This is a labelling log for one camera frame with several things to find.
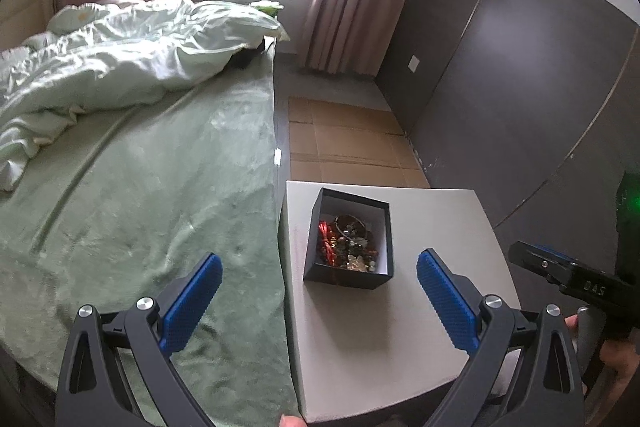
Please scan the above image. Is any black jewelry box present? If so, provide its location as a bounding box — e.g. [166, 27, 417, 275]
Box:
[303, 187, 394, 289]

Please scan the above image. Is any jewelry pile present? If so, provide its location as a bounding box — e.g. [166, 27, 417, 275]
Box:
[317, 215, 378, 273]

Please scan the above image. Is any right hand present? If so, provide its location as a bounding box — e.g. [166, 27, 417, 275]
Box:
[563, 313, 640, 396]

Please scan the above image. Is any left hand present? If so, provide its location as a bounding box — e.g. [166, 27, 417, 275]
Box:
[279, 415, 307, 427]

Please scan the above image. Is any green bed sheet mattress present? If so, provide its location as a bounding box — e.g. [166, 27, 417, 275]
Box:
[1, 53, 297, 426]

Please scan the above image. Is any flattened cardboard on floor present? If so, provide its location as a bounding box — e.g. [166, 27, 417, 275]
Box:
[288, 98, 430, 188]

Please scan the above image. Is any light green duvet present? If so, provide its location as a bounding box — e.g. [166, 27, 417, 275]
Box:
[1, 0, 288, 192]

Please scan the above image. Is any white wall socket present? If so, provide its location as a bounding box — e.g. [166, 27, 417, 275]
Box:
[408, 55, 420, 72]

